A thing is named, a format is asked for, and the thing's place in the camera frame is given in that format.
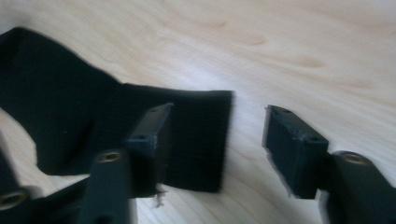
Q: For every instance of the black cloth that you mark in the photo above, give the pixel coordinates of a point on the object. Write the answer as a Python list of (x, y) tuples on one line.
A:
[(77, 109)]

